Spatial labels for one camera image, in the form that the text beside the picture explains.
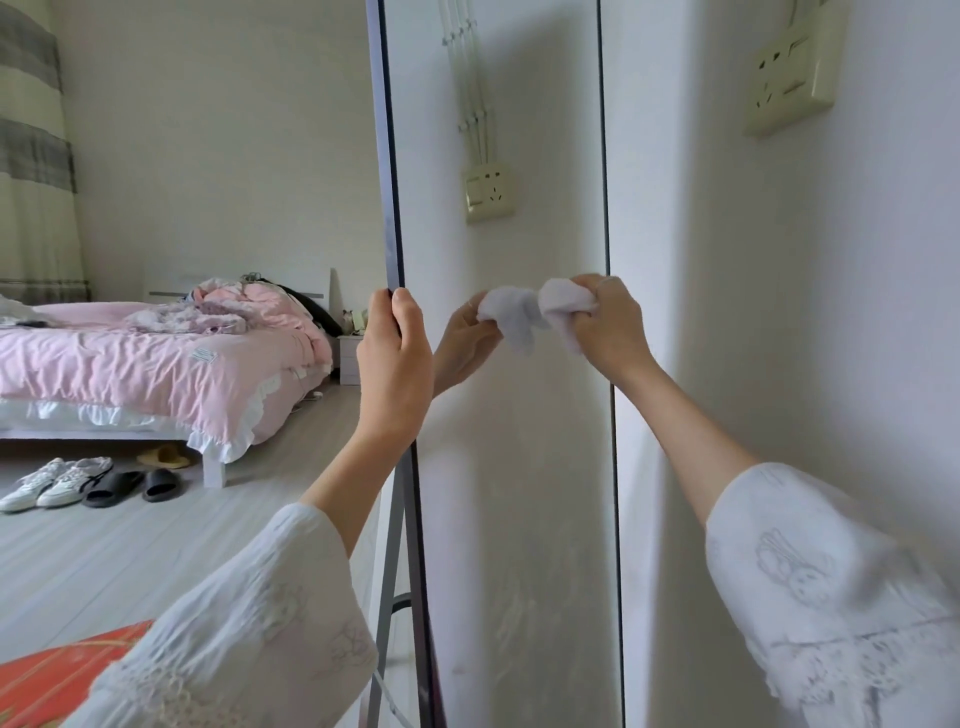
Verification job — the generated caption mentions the person's left hand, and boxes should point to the person's left hand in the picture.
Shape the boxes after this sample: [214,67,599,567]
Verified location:
[356,287,435,451]

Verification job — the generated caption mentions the person's right hand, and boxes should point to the person's right hand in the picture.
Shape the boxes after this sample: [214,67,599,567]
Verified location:
[569,273,661,388]

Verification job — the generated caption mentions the white wiping cloth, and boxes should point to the white wiping cloth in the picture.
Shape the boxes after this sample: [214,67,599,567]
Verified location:
[538,277,601,358]

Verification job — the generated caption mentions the black-framed mirror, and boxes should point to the black-framed mirror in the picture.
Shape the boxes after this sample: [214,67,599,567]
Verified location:
[359,0,628,728]

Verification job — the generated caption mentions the person's left forearm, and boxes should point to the person's left forearm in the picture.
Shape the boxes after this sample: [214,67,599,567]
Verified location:
[63,427,418,728]

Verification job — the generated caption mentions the person's right forearm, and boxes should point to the person's right forearm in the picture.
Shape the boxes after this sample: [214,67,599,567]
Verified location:
[611,367,960,728]

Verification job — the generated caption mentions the white nightstand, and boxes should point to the white nightstand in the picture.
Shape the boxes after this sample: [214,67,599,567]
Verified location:
[335,333,367,388]

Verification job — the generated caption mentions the black garment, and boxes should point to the black garment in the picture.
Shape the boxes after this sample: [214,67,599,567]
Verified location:
[277,283,346,337]

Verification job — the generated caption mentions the pink padded jacket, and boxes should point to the pink padded jacket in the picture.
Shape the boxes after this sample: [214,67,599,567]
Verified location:
[191,278,316,331]

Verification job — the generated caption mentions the purple white fuzzy garment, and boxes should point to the purple white fuzzy garment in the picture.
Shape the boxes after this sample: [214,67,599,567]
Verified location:
[123,303,249,337]

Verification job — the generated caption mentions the yellow slippers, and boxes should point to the yellow slippers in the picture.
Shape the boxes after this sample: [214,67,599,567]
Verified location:
[136,443,193,472]

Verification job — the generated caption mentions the black slipper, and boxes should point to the black slipper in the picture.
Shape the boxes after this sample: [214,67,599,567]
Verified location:
[82,470,145,510]
[142,468,183,504]

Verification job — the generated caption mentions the white crumpled garment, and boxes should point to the white crumpled garment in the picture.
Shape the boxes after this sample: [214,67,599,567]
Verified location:
[0,293,46,329]

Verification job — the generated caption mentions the grey cream striped curtain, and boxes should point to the grey cream striped curtain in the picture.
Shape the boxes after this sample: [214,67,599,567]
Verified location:
[0,0,91,305]

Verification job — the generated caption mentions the red floral plastic stool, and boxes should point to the red floral plastic stool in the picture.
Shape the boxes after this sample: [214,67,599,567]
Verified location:
[0,620,155,728]

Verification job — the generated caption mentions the beige wall socket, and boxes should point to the beige wall socket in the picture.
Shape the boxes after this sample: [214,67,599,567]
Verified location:
[742,0,849,139]

